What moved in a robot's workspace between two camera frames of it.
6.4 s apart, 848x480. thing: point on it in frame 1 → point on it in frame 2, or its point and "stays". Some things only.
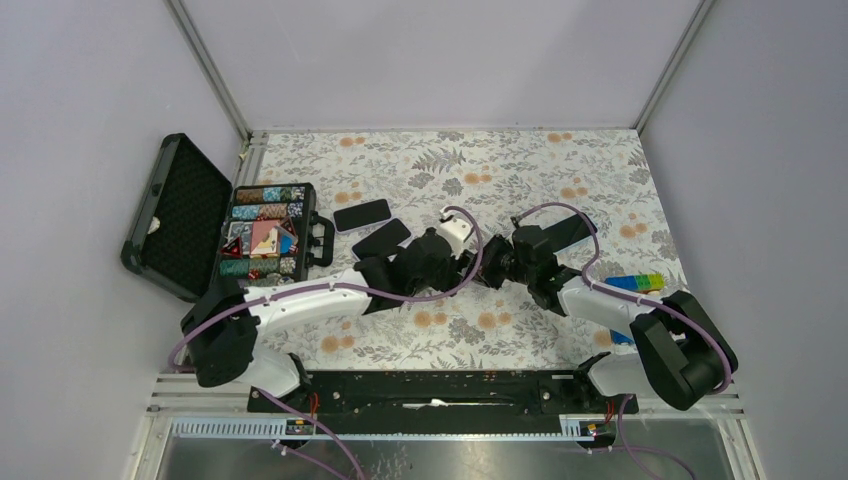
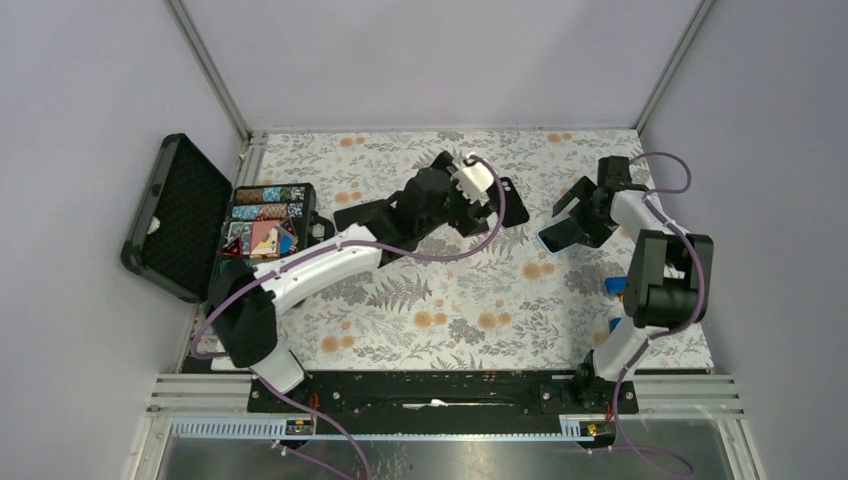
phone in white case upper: (362, 215) stays
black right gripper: (490, 252) → (595, 233)
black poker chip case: (194, 228) stays
